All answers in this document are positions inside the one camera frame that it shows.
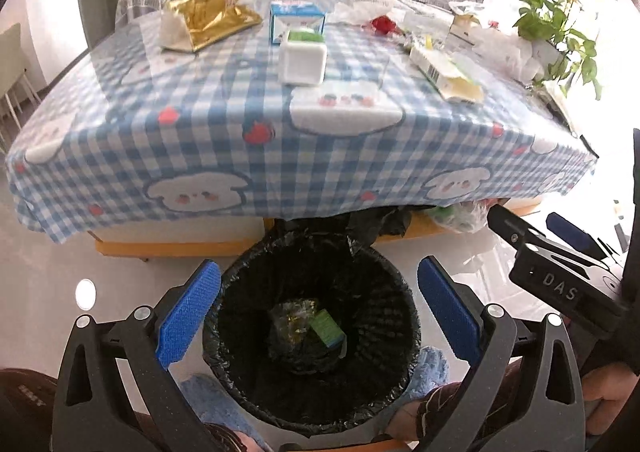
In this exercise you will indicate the clear wrapper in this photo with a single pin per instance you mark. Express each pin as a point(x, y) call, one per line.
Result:
point(290, 324)

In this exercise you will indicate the white yellow box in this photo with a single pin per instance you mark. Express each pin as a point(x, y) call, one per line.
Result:
point(450, 74)

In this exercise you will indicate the wooden table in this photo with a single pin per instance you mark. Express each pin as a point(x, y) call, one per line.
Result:
point(175, 248)

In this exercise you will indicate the blue fuzzy slipper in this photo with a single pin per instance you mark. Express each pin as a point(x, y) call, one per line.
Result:
point(200, 397)
point(434, 364)

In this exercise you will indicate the blue checked printed tablecloth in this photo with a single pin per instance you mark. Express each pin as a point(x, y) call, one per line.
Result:
point(200, 157)

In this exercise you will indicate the brown plaid trousers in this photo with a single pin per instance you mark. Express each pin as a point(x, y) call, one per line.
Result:
point(450, 407)

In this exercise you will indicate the white chair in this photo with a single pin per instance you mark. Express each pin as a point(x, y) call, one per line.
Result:
point(12, 67)

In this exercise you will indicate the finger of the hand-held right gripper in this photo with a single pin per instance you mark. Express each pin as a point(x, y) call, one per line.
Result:
point(575, 234)
point(515, 227)

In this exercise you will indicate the green plastic bag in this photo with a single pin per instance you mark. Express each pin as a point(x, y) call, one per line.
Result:
point(457, 217)

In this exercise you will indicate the red wrapper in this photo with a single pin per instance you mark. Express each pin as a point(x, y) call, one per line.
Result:
point(384, 25)

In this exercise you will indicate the black plastic bag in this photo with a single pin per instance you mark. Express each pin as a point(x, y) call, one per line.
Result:
point(380, 224)

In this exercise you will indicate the gold foil bag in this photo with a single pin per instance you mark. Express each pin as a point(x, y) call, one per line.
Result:
point(215, 14)

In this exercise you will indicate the round bin with black liner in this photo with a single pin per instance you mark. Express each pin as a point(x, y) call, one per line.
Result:
point(312, 377)

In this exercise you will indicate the clear plastic wrap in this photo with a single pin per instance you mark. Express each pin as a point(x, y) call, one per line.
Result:
point(425, 29)

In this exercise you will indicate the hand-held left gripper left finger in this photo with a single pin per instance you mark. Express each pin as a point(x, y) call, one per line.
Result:
point(190, 312)

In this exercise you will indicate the green potted plant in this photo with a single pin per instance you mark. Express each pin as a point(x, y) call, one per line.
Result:
point(547, 17)

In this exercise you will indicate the small green box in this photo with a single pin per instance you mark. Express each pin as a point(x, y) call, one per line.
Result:
point(327, 328)

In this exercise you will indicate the person's right hand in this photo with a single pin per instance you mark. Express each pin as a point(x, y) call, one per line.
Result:
point(612, 389)

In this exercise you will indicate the blue and white carton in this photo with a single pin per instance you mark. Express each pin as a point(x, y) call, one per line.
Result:
point(295, 17)

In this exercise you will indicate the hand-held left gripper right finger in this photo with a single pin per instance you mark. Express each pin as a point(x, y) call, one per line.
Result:
point(447, 312)

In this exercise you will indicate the white box with green lid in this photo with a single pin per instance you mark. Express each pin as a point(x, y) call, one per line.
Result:
point(301, 62)

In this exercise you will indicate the small cardboard box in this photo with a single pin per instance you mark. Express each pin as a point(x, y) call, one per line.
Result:
point(462, 29)

